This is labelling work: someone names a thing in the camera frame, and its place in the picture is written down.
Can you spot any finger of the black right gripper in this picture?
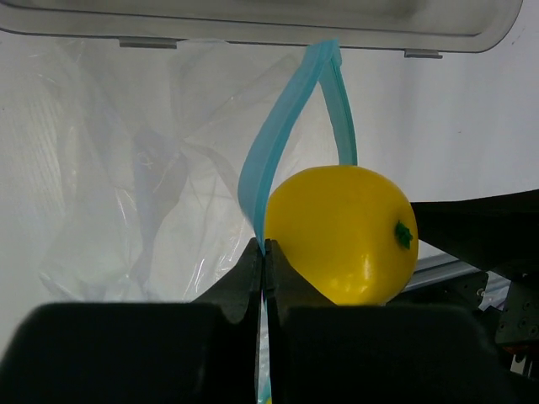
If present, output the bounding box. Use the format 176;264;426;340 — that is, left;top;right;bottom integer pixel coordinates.
412;189;539;278

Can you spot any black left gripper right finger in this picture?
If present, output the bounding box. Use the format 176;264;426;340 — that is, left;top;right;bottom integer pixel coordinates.
264;241;512;403

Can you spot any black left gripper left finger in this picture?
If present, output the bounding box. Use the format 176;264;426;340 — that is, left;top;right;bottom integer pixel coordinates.
1;241;263;403

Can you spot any yellow toy lemon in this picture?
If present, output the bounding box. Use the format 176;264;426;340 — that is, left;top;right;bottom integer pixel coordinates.
264;165;419;306

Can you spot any clear zip top bag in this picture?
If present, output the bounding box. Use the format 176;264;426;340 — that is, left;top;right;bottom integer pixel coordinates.
24;36;359;404

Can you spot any clear grey plastic tray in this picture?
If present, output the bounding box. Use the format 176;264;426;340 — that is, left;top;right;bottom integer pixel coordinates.
1;1;522;58

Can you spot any aluminium mounting rail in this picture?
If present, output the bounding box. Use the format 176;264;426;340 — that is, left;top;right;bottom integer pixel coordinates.
403;254;488;293

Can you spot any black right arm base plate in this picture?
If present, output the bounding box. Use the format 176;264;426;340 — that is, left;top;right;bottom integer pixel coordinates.
442;272;538;380

